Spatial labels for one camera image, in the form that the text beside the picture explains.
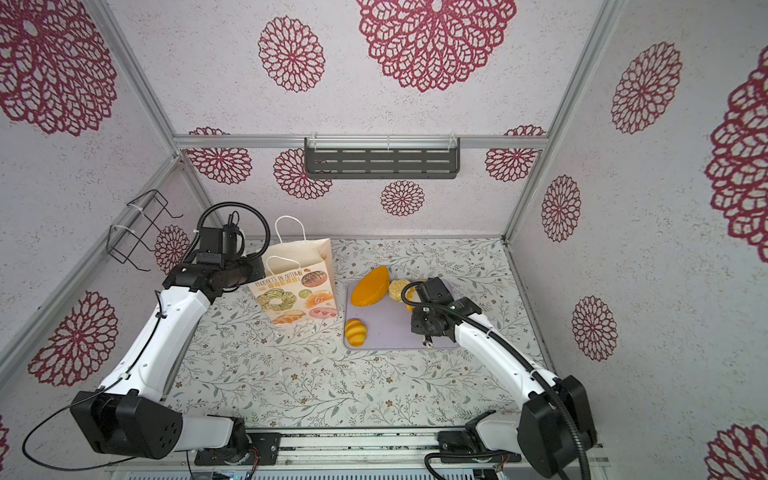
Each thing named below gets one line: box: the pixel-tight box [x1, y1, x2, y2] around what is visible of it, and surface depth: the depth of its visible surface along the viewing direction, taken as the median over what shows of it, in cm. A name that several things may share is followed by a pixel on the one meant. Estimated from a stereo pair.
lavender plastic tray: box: [343, 281, 459, 350], surface depth 97 cm
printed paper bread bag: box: [248, 238, 339, 325], surface depth 86 cm
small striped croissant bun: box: [345, 318, 367, 347], surface depth 93 cm
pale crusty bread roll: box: [388, 279, 411, 302], surface depth 102 cm
